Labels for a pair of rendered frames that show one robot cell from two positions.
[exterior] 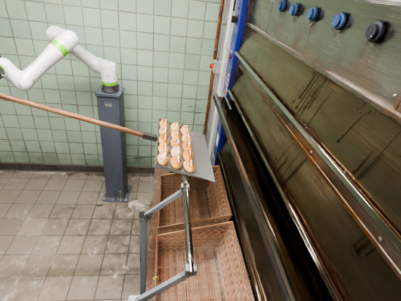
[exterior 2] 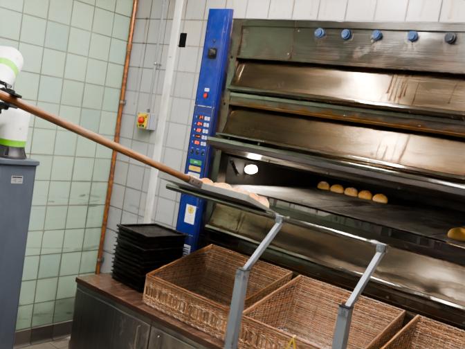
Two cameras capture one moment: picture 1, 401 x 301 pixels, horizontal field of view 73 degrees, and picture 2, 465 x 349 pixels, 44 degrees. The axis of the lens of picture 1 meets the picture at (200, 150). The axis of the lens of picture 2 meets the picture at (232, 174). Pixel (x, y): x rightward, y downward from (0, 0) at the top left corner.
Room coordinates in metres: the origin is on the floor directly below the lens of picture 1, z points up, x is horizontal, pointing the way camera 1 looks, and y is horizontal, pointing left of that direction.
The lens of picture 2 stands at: (-0.60, 1.92, 1.55)
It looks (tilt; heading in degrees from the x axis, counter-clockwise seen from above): 5 degrees down; 318
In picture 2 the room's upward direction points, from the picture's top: 9 degrees clockwise
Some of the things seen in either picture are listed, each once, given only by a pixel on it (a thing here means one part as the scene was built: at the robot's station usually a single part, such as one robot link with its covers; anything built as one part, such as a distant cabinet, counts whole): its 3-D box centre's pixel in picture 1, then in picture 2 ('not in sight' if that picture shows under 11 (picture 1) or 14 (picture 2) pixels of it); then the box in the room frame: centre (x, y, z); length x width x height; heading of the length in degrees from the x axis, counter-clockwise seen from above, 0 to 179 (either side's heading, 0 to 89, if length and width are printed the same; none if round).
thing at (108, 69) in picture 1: (108, 71); (11, 124); (2.22, 0.86, 1.36); 0.16 x 0.13 x 0.19; 59
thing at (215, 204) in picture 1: (191, 200); (217, 287); (1.49, 0.02, 0.72); 0.56 x 0.49 x 0.28; 9
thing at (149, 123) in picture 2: (216, 66); (146, 120); (2.44, -0.05, 1.46); 0.10 x 0.07 x 0.10; 10
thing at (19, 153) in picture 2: (111, 85); (5, 149); (2.26, 0.85, 1.23); 0.26 x 0.15 x 0.06; 6
